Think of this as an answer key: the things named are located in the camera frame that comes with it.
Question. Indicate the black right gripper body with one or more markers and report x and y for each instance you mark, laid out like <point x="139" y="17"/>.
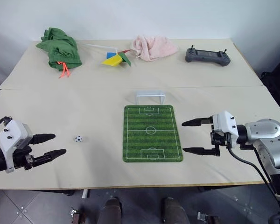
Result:
<point x="218" y="138"/>

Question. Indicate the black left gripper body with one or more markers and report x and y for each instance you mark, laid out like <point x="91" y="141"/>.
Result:
<point x="22" y="157"/>

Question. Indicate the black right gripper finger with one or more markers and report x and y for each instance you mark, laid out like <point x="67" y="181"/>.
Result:
<point x="199" y="151"/>
<point x="197" y="122"/>

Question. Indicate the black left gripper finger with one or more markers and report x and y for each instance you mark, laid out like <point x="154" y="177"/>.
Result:
<point x="43" y="137"/>
<point x="53" y="154"/>

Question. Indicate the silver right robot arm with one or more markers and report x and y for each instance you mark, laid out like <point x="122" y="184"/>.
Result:
<point x="268" y="142"/>

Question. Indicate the small black-white toy football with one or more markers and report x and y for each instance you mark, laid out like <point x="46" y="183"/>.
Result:
<point x="78" y="139"/>

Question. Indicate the green football field mat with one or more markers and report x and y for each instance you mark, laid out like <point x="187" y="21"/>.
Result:
<point x="151" y="134"/>

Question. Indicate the white table leg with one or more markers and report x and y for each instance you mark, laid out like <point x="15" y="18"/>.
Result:
<point x="85" y="193"/>

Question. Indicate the white miniature goal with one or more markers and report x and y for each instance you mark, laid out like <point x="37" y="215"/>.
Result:
<point x="140" y="94"/>

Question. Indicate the metal table caster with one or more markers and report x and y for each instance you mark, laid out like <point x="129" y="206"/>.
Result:
<point x="77" y="217"/>
<point x="207" y="219"/>

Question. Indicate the grey remote controller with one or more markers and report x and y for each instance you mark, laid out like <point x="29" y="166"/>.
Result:
<point x="207" y="56"/>

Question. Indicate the dark rounded shape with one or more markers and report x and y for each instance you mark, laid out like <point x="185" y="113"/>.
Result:
<point x="110" y="211"/>

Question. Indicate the black equipment beside table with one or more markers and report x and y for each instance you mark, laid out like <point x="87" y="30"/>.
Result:
<point x="278" y="79"/>

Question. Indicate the pink crumpled towel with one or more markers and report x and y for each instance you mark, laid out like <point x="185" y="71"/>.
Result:
<point x="155" y="47"/>

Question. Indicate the green crumpled garment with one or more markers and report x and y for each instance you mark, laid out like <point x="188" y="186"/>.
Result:
<point x="60" y="49"/>

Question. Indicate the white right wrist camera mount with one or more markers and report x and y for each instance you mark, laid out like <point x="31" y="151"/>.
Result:
<point x="225" y="124"/>

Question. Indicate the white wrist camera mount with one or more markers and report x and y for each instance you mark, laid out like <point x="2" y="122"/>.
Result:
<point x="11" y="137"/>
<point x="225" y="124"/>

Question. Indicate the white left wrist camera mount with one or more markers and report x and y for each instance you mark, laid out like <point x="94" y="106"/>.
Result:
<point x="11" y="137"/>

